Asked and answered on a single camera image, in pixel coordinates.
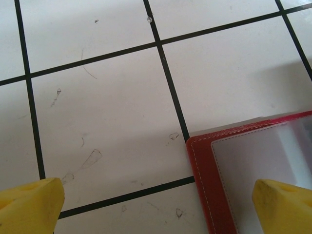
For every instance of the red leather card holder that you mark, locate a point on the red leather card holder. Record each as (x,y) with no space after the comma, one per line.
(202,170)

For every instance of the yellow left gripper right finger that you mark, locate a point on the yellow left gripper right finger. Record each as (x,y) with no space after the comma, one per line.
(285,209)

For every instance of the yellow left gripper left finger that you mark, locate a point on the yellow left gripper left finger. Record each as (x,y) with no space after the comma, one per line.
(26,207)

